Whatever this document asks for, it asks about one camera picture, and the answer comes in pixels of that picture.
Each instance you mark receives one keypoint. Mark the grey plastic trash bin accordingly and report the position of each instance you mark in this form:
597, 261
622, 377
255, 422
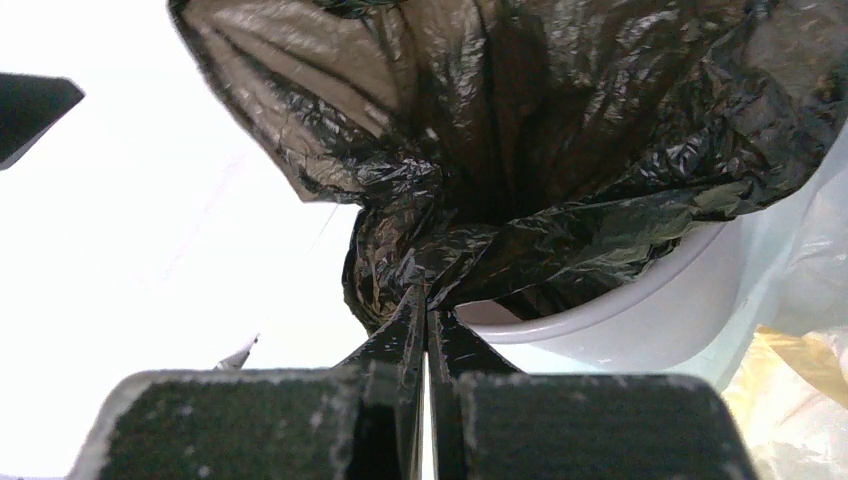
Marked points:
671, 313

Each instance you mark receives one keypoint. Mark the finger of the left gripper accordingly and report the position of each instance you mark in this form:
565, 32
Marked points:
30, 106

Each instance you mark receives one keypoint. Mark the yellow translucent trash bag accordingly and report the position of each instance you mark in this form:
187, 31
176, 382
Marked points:
788, 398

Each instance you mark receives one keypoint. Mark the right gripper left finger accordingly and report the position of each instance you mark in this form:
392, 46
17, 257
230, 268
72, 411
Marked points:
359, 419

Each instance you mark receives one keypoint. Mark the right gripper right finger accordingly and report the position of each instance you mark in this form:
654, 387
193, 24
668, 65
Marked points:
494, 421

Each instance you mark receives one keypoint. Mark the black plastic trash bag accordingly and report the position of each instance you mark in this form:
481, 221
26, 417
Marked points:
534, 153

